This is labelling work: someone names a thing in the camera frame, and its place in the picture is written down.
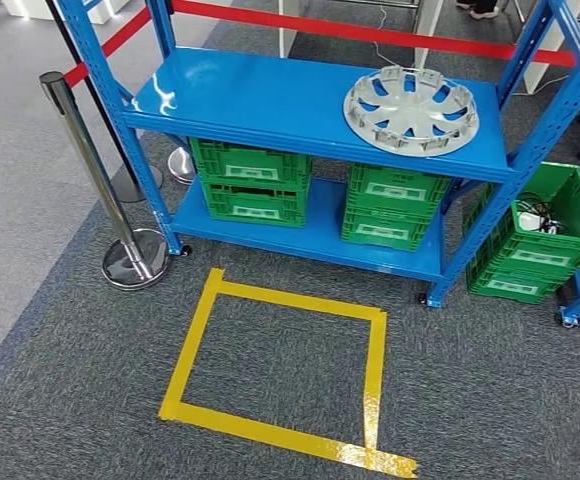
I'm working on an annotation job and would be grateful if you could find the green plastic crate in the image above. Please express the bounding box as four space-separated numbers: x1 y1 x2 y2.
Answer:
462 161 580 283
189 137 313 193
340 205 433 254
464 261 566 307
200 180 307 230
346 163 452 220

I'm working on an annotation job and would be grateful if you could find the grey plastic hubcap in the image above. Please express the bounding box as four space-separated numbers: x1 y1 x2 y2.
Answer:
342 64 480 159

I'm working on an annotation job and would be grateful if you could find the red barrier belt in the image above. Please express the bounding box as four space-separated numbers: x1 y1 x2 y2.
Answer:
63 6 152 90
171 0 577 69

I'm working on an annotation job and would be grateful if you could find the white power adapter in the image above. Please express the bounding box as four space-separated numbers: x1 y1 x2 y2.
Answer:
516 210 544 232

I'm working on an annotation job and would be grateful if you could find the person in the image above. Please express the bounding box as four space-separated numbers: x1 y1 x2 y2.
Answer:
455 0 500 20

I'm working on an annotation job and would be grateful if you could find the white plinth with light strips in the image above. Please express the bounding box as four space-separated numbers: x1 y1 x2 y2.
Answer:
1 0 132 26

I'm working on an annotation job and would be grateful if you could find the chrome stanchion post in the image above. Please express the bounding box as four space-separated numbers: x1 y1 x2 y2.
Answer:
167 146 197 186
39 70 172 292

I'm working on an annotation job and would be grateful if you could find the black cable bundle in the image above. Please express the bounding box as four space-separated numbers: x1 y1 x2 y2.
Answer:
513 192 567 237

